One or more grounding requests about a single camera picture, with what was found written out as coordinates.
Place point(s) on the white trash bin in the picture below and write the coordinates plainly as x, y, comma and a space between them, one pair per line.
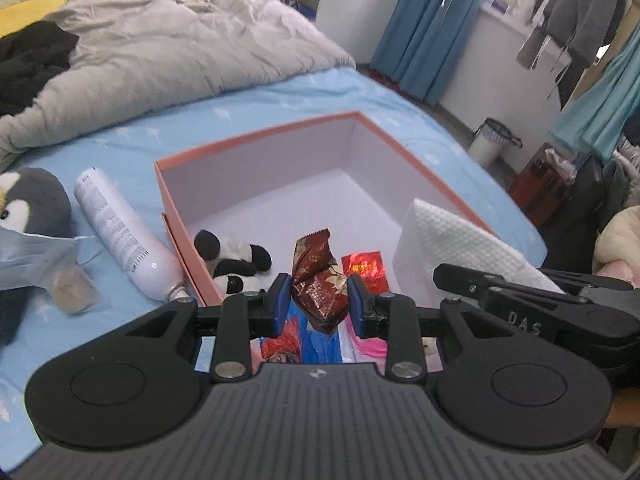
492, 142

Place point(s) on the white spray bottle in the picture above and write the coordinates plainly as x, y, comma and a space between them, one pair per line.
120, 230

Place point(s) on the grey duvet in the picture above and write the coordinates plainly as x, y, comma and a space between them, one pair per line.
175, 50

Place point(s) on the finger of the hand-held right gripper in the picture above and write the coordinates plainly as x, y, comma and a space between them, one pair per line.
480, 280

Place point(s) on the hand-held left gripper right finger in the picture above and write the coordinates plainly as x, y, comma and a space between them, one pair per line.
356, 307

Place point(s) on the clear plastic bag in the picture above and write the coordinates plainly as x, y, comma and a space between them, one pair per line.
25, 260

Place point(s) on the blue curtain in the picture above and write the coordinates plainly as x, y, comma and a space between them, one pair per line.
425, 25

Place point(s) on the blue tissue packet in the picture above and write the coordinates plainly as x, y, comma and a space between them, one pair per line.
310, 347

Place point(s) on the light blue bed sheet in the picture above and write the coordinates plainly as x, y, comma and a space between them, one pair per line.
100, 360

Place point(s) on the striped hanging scarf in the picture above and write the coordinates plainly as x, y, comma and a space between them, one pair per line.
532, 47

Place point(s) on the grey hanging coat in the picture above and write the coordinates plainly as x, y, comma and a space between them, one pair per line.
585, 5

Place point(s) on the white tissue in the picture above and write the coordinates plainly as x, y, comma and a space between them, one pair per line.
450, 240

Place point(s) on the red box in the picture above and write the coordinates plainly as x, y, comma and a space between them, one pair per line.
540, 190

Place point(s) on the grey penguin plush toy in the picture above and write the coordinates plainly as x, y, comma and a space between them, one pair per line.
40, 195

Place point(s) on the brown snack packet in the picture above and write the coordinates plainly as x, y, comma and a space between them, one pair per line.
320, 292

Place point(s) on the yellow pillow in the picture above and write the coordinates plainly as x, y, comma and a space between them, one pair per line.
30, 12

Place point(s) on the cream plush bundle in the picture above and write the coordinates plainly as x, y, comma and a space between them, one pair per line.
620, 240

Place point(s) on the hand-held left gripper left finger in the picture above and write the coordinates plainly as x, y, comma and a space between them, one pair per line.
281, 307

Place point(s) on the red foil packet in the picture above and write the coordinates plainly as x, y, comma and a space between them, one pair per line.
365, 267

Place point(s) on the black garment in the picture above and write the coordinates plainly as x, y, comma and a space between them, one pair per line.
30, 65

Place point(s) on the orange cardboard box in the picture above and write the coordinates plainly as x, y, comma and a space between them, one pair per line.
300, 180

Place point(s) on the clear sachet with beige pad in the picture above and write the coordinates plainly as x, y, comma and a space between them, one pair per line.
75, 289

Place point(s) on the panda plush toy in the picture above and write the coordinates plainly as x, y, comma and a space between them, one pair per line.
235, 257

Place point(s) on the teal hanging garment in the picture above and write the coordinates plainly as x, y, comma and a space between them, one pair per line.
595, 110

